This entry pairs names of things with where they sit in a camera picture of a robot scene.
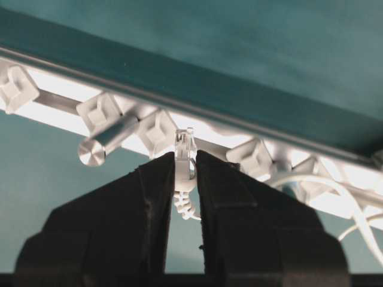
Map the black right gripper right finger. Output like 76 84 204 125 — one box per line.
196 151 351 286

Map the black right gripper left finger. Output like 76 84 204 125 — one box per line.
14 152 175 286

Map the white cable with clear plug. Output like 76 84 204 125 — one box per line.
173 127 383 255

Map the middle aluminium pin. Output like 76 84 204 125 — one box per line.
78 114 139 167

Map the white cable clip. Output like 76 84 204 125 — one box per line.
1 65 40 114
76 93 122 135
136 110 178 159
226 138 273 182
293 157 354 219

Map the aluminium extrusion frame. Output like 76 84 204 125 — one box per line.
1 50 382 229

